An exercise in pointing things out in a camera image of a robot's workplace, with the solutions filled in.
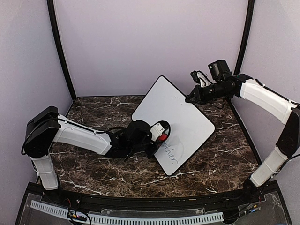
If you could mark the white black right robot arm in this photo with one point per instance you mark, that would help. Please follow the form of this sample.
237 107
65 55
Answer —
272 121

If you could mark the white whiteboard black frame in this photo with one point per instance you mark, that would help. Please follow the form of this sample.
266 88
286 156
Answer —
190 128

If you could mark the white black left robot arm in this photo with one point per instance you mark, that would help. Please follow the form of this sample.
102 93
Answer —
50 127

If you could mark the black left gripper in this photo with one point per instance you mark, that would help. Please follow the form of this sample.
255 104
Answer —
151 152

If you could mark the black curved front rail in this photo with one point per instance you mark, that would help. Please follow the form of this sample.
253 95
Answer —
89 202

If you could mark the red bone-shaped eraser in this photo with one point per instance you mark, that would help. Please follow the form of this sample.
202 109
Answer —
163 137

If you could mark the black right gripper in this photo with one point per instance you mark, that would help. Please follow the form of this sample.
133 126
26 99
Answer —
198 98

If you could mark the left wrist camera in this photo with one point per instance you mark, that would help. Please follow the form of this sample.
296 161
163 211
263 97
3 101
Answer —
139 129

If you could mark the black right corner post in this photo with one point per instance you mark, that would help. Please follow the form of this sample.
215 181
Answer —
245 36

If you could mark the black corner post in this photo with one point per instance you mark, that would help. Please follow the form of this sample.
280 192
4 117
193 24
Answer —
245 36
59 48

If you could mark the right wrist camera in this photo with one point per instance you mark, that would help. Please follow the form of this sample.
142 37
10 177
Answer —
219 72

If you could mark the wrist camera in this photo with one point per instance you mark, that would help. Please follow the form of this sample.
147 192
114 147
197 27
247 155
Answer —
219 72
139 129

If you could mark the black left corner post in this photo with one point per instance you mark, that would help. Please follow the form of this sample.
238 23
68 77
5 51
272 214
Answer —
59 48

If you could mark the white slotted cable duct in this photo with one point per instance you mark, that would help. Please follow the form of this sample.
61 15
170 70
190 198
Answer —
129 217

